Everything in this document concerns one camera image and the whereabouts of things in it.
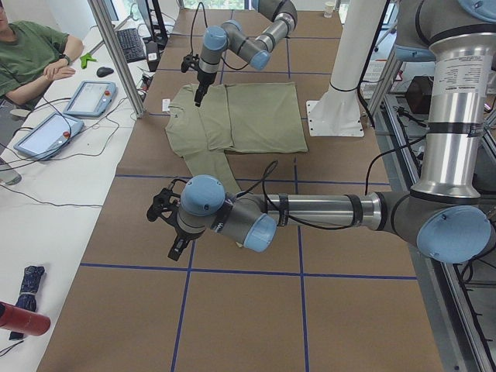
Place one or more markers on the red cylindrical bottle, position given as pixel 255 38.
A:
pixel 23 321

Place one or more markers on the teach pendant tablet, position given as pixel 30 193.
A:
pixel 49 137
pixel 91 99

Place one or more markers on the upper teach pendant tablet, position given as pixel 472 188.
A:
pixel 91 99

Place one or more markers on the aluminium rail frame structure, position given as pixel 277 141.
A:
pixel 449 223

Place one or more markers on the lower teach pendant tablet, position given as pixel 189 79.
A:
pixel 49 137

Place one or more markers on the olive green long-sleeve shirt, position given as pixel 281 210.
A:
pixel 243 118

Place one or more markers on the green plastic clip tool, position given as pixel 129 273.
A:
pixel 86 59

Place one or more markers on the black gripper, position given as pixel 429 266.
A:
pixel 181 234
pixel 203 78

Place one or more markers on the white paper clothing tag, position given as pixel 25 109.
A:
pixel 166 104

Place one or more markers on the folded dark blue umbrella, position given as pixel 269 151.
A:
pixel 27 293

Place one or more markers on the aluminium frame post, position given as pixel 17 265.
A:
pixel 105 26

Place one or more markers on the person in green shirt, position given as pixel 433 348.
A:
pixel 34 56

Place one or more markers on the black computer mouse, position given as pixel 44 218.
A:
pixel 104 71

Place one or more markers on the paper coffee cup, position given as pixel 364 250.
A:
pixel 329 9

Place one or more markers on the black computer keyboard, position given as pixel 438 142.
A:
pixel 131 44

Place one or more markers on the clear water bottle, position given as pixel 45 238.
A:
pixel 9 175

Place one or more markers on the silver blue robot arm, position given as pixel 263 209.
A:
pixel 463 30
pixel 230 36

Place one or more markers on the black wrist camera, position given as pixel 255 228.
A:
pixel 164 203
pixel 190 62

